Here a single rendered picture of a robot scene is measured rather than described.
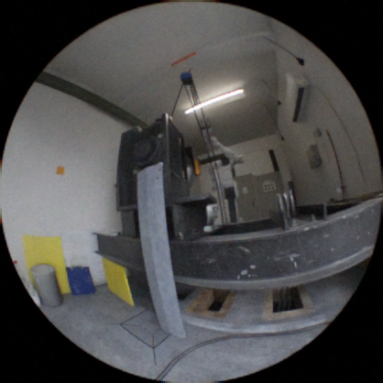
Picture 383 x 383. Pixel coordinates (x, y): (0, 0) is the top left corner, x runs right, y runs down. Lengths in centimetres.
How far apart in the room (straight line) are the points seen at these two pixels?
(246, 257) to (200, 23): 236
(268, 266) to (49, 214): 185
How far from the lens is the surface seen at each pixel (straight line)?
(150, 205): 66
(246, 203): 368
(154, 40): 217
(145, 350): 95
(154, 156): 88
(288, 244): 64
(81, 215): 178
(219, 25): 220
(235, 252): 65
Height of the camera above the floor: 77
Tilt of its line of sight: 12 degrees up
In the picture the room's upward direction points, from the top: 7 degrees counter-clockwise
